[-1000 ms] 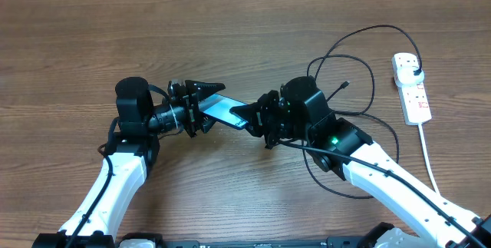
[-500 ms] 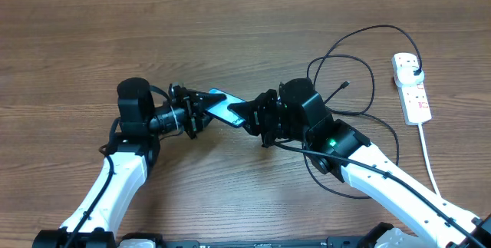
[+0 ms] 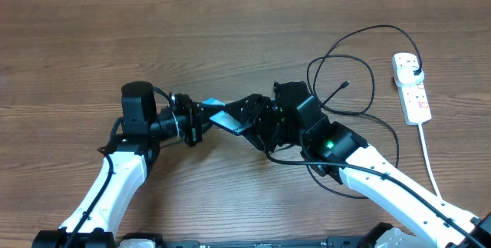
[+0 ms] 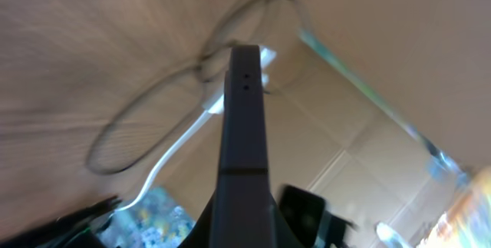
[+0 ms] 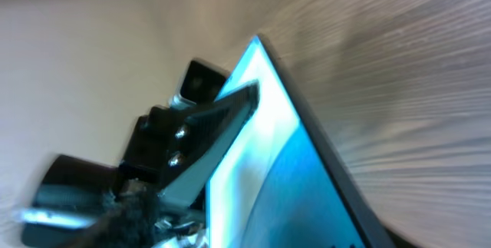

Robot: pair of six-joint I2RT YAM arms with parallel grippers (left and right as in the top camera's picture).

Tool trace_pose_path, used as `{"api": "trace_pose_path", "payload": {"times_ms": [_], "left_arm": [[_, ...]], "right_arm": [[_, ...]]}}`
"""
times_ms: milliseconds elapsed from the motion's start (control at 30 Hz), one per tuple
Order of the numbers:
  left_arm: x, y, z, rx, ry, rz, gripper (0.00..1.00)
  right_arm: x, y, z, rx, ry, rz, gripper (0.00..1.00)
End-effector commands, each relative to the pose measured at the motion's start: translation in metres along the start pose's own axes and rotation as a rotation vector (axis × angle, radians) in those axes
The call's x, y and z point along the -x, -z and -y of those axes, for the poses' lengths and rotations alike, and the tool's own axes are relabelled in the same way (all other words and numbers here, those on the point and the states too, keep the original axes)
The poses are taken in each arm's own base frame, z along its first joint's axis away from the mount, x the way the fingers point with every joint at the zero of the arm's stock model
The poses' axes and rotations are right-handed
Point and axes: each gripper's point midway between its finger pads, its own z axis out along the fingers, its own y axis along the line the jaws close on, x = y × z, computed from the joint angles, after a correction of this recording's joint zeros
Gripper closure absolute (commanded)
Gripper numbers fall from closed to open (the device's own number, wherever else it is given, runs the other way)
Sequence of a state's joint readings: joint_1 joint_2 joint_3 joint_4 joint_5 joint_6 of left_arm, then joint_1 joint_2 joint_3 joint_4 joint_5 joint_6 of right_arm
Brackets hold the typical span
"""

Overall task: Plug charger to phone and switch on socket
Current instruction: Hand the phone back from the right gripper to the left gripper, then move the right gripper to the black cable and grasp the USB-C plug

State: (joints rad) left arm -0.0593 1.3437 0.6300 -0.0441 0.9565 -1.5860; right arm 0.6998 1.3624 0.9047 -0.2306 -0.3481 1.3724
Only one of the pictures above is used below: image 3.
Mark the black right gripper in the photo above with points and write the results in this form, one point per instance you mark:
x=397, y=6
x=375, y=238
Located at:
x=259, y=109

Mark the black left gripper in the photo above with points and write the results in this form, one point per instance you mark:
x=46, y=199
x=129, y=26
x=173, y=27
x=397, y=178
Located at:
x=195, y=114

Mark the blue screen smartphone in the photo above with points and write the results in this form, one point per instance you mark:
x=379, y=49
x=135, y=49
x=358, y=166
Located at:
x=224, y=120

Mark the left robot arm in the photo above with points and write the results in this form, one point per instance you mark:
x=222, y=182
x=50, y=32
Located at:
x=134, y=146

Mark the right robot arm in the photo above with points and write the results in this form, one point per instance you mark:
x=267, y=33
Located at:
x=293, y=116

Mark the white round charger plug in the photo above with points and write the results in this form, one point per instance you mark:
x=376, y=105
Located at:
x=406, y=76

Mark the white power strip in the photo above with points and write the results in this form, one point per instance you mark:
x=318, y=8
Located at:
x=413, y=98

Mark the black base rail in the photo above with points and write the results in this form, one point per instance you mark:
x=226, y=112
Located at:
x=151, y=240

